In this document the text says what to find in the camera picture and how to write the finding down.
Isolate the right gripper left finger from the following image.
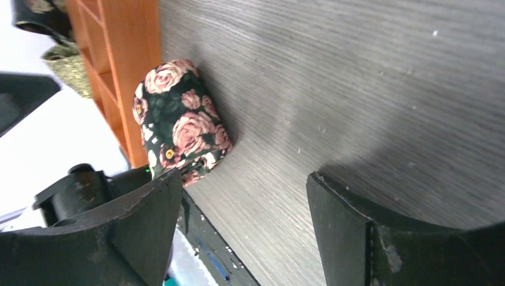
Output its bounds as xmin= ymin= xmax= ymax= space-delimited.
xmin=1 ymin=169 xmax=183 ymax=285

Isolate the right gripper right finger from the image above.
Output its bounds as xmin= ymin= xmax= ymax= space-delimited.
xmin=306 ymin=172 xmax=504 ymax=285

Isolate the black pink floral tie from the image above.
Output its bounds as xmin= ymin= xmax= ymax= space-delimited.
xmin=132 ymin=59 xmax=233 ymax=187

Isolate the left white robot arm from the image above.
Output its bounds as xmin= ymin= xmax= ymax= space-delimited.
xmin=1 ymin=73 xmax=151 ymax=226

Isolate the olive patterned rolled tie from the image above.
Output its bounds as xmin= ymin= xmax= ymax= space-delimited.
xmin=41 ymin=41 xmax=92 ymax=99

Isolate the orange wooden compartment tray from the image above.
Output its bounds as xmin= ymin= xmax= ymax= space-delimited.
xmin=66 ymin=0 xmax=161 ymax=167

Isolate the dark patterned rolled tie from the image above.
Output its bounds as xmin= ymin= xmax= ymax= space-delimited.
xmin=10 ymin=0 xmax=75 ymax=43

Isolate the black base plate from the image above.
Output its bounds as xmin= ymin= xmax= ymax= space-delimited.
xmin=164 ymin=191 xmax=260 ymax=286

